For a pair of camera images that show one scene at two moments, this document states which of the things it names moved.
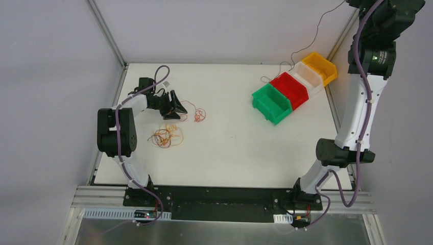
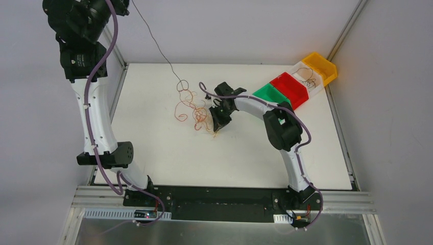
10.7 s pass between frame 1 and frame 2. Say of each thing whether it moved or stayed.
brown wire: moved
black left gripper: moved
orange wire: moved
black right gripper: moved
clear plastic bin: stayed
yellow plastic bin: stayed
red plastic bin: stayed
